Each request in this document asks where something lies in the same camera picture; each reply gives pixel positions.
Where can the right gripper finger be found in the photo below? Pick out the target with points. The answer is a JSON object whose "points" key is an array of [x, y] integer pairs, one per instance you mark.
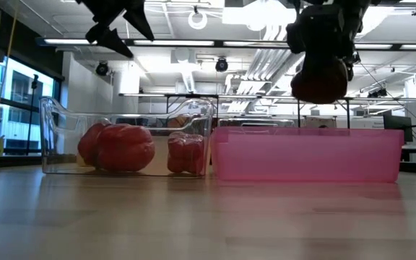
{"points": [[349, 66], [312, 62]]}

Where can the long ceiling light bar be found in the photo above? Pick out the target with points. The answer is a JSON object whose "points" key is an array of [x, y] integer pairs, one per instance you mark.
{"points": [[219, 43]]}

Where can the clear plastic bin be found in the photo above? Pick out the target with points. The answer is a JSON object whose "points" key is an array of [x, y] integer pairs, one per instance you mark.
{"points": [[60, 119]]}

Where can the black tripod stand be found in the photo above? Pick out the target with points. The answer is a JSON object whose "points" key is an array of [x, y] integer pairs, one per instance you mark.
{"points": [[34, 108]]}

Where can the white ceiling pipes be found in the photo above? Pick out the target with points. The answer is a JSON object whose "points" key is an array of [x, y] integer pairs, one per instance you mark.
{"points": [[265, 61]]}

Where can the dark background monitor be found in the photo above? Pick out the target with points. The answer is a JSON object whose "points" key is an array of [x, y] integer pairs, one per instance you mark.
{"points": [[397, 126]]}

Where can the pink plastic bin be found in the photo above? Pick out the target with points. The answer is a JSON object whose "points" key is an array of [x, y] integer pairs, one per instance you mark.
{"points": [[302, 155]]}

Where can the dark red bell pepper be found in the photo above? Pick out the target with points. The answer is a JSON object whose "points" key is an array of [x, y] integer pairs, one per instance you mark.
{"points": [[318, 86]]}

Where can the thin yellow rod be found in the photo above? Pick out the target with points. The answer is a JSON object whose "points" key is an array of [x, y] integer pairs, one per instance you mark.
{"points": [[9, 50]]}

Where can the black-legged background table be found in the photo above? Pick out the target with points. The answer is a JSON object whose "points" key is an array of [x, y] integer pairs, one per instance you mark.
{"points": [[347, 115]]}

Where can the black round spotlight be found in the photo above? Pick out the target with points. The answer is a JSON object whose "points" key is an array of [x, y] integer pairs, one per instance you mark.
{"points": [[102, 68], [221, 65]]}

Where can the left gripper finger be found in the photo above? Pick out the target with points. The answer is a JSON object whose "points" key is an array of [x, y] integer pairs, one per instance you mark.
{"points": [[108, 38], [139, 20]]}

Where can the orange plastic bin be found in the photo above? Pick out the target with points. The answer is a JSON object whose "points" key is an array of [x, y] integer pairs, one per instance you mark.
{"points": [[179, 122]]}

